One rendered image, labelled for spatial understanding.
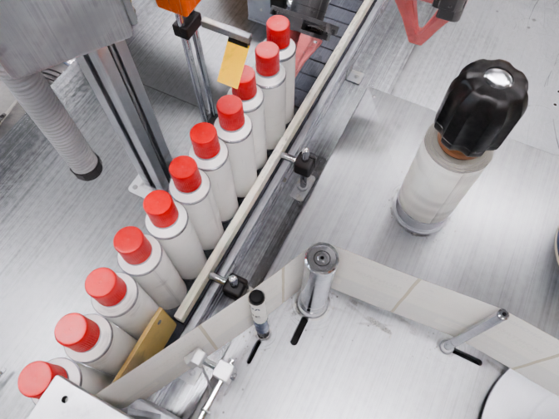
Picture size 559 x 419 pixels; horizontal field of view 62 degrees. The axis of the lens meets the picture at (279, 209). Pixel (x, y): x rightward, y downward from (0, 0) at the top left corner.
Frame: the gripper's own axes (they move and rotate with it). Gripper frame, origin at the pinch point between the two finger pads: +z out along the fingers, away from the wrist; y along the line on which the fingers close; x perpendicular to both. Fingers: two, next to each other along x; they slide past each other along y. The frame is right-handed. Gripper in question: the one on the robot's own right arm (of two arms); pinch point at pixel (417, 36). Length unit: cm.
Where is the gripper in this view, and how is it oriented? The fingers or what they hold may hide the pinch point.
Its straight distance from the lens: 52.9
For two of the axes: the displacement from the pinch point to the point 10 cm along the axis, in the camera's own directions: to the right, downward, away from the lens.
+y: 4.2, -8.2, 4.0
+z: 0.3, 4.5, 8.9
